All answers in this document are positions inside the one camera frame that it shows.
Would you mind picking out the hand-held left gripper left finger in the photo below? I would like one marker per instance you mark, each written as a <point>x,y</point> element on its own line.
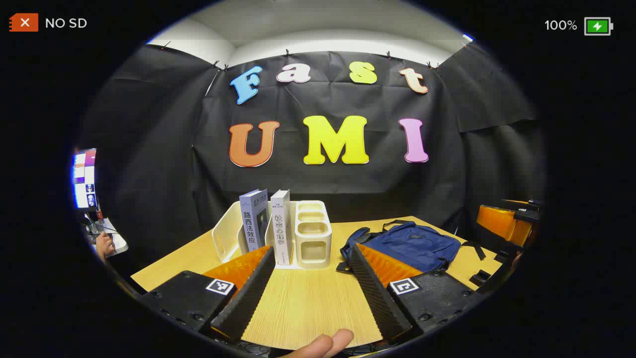
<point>248,293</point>

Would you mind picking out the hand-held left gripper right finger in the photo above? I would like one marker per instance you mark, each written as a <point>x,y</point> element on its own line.
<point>377,293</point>

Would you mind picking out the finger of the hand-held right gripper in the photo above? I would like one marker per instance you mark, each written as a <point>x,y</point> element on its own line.
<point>499,223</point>

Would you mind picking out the blue schoolbag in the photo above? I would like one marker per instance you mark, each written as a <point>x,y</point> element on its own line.
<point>412,246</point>

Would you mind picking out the blue-grey book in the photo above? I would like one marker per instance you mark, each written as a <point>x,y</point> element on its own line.
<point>248,223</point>

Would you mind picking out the white book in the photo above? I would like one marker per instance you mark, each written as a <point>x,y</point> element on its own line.
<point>279,228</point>

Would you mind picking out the cream plastic bookshelf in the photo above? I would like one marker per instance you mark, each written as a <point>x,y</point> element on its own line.
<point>313,248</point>

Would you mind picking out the white side table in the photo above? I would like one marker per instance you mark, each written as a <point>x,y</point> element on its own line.
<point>117,241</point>

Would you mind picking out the computer monitor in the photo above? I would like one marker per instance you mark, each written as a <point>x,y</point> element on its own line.
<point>83,179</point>

